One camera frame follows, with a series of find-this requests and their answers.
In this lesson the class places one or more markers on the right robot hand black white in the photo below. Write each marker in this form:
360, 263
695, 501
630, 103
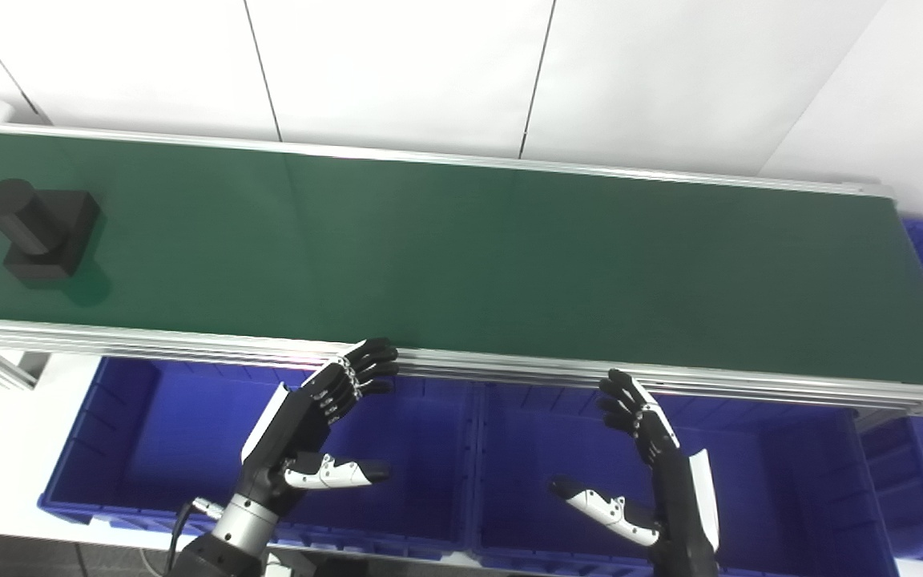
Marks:
682, 497

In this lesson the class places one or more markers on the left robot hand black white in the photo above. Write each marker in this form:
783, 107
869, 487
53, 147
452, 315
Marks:
293, 425

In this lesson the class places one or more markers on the black cylinder block part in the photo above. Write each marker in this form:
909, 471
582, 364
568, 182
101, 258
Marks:
41, 232

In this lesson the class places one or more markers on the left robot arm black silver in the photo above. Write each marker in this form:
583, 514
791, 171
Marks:
225, 549

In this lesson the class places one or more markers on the large blue plastic bin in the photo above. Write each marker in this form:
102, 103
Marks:
173, 449
774, 481

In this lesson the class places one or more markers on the black robot torso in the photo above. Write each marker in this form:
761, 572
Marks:
309, 565

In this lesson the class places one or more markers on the green conveyor belt aluminium frame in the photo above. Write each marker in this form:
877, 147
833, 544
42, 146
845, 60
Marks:
469, 256

